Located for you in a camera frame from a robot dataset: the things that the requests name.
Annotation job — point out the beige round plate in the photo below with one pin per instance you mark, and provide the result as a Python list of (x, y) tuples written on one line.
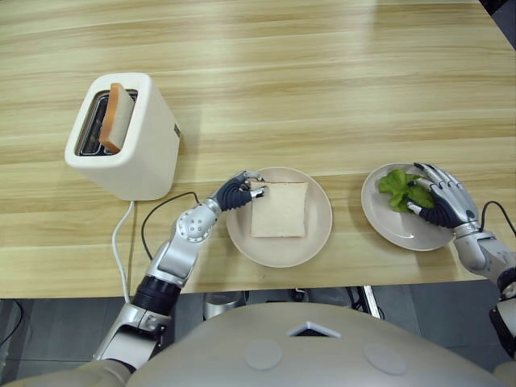
[(314, 225)]

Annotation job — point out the bread slice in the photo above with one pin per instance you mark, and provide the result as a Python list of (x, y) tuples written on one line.
[(117, 117), (278, 209)]

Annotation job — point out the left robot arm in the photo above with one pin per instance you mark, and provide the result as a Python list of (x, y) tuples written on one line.
[(173, 266)]

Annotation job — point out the green lettuce leaf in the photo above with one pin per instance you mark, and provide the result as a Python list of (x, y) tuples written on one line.
[(399, 189)]

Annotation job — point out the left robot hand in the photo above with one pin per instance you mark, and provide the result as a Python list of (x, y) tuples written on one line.
[(230, 195)]

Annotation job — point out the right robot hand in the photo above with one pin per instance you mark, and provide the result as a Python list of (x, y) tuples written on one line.
[(447, 201)]

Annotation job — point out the cream toaster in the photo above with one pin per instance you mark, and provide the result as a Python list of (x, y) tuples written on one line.
[(141, 153)]

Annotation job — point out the white round plate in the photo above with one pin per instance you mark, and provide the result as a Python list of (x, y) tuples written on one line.
[(387, 221)]

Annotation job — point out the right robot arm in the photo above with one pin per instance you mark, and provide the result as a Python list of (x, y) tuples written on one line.
[(483, 250)]

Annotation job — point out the robot body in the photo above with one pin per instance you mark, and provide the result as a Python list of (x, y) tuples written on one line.
[(318, 350)]

